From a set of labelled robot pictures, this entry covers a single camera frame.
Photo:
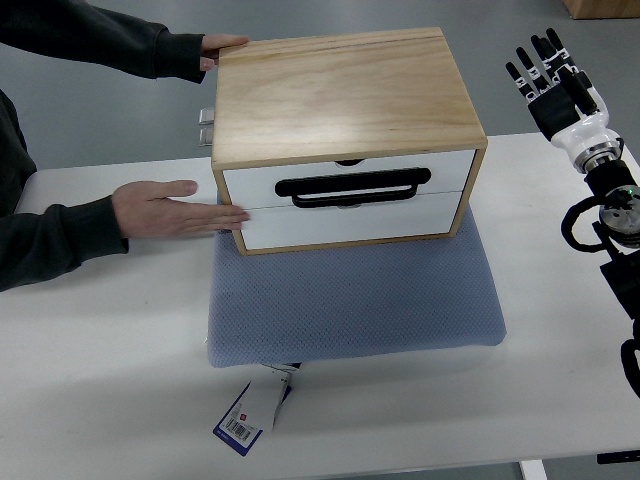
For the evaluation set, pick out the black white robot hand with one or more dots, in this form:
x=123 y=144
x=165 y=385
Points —
x=565 y=105

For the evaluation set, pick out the person right hand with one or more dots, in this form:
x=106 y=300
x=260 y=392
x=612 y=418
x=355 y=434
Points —
x=212 y=44

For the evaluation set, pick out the person left hand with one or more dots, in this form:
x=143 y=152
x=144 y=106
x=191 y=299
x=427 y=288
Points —
x=149 y=209

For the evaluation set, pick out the wooden drawer cabinet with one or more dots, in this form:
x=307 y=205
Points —
x=343 y=98

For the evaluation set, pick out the white top drawer black handle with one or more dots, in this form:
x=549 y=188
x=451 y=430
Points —
x=276 y=186

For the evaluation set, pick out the dark sleeve right forearm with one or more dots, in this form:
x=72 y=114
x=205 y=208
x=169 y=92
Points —
x=79 y=31

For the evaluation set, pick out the dark sleeve left forearm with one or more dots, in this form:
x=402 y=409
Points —
x=40 y=247

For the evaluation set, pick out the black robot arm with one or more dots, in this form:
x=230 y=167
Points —
x=616 y=196

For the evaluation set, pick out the white bottom drawer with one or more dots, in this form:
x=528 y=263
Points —
x=292 y=226

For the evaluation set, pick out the upper grey table clamp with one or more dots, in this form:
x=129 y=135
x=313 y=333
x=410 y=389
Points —
x=206 y=116

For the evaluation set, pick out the grey table clamp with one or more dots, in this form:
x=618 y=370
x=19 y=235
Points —
x=206 y=116
x=206 y=137

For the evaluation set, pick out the lower grey table clamp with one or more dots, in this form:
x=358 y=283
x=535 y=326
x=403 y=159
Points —
x=206 y=137

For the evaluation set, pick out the cardboard box corner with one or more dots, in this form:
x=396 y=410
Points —
x=602 y=9

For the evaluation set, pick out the blue white product tag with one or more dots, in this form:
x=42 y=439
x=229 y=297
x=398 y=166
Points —
x=257 y=407

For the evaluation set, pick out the blue mesh cushion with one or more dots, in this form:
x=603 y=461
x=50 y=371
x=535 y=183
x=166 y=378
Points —
x=351 y=302

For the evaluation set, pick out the white table leg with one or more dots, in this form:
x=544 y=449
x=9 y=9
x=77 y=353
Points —
x=533 y=470

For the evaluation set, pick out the black bracket under table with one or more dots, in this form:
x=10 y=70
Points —
x=618 y=457

